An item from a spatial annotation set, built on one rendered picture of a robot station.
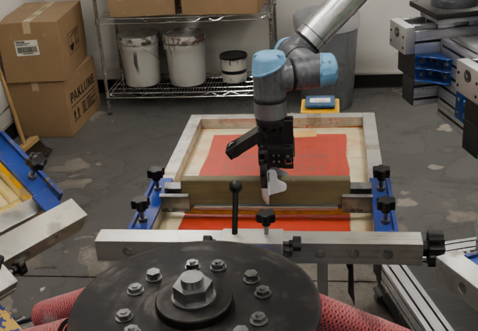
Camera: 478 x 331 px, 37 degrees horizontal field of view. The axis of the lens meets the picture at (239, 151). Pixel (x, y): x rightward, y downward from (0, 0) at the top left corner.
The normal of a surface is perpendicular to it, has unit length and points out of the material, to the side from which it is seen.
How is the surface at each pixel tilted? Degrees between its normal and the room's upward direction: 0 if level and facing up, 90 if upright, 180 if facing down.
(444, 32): 90
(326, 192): 90
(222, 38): 90
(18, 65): 90
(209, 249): 0
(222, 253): 0
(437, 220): 0
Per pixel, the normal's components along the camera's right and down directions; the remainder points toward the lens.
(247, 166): -0.06, -0.91
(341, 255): -0.11, 0.41
